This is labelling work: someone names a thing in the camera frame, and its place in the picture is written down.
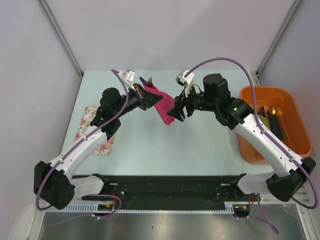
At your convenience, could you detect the orange plastic basin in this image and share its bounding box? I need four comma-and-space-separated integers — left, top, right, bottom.
237, 86, 312, 164

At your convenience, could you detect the floral cloth mat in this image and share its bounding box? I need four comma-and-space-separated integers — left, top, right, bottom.
74, 105, 115, 156

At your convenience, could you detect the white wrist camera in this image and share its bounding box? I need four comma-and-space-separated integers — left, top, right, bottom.
119, 69, 136, 90
175, 70, 195, 95

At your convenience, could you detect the right aluminium corner post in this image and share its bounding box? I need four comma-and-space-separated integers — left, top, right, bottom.
255, 0, 304, 78

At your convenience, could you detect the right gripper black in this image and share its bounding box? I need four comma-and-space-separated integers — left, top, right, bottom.
166, 82, 218, 122

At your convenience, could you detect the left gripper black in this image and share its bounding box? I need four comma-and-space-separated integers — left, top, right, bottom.
113, 83, 163, 119

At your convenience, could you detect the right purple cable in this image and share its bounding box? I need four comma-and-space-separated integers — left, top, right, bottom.
186, 57, 317, 235

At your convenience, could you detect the left aluminium corner post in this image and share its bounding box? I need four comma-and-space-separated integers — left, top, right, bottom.
36, 0, 84, 75

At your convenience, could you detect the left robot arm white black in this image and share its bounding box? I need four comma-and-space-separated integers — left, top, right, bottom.
33, 83, 163, 210

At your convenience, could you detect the green napkin in basin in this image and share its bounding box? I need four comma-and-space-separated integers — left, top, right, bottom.
258, 114, 271, 130

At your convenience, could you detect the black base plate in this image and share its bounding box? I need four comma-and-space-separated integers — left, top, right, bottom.
82, 175, 257, 212

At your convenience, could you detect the black fork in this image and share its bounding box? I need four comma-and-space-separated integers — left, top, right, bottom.
146, 77, 155, 88

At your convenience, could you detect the aluminium rail frame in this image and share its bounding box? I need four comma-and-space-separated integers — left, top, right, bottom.
260, 186, 309, 204

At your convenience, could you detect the aluminium corner post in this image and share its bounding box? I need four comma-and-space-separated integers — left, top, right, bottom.
255, 0, 304, 78
36, 0, 84, 75

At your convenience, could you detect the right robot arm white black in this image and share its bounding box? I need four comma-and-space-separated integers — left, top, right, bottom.
167, 71, 316, 202

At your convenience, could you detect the white cable duct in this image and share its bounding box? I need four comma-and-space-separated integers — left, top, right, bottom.
46, 203, 235, 214

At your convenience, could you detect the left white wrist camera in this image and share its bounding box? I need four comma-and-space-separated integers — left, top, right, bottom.
119, 69, 136, 90

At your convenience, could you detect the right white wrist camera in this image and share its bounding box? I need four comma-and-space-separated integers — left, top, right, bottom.
175, 70, 195, 95

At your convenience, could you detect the black napkin in basin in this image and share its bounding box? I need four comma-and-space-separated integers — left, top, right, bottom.
268, 112, 285, 142

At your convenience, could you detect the pink paper napkin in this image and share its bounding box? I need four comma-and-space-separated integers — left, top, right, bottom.
144, 86, 175, 126

